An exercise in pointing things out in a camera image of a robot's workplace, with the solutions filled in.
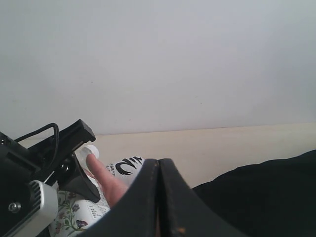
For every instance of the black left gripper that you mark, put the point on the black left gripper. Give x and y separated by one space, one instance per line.
22 165

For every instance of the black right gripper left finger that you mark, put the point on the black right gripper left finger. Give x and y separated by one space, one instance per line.
135 215

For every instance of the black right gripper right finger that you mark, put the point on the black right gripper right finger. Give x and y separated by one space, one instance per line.
181 213

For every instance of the floral label clear bottle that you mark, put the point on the floral label clear bottle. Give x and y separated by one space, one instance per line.
76 214

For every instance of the pink peach drink bottle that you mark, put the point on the pink peach drink bottle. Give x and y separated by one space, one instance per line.
126 169

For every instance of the black sleeved forearm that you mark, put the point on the black sleeved forearm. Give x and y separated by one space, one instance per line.
276 198

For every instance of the person's open hand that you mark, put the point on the person's open hand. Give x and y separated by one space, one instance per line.
113 188

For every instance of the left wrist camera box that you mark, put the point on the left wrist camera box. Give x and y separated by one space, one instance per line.
26 209

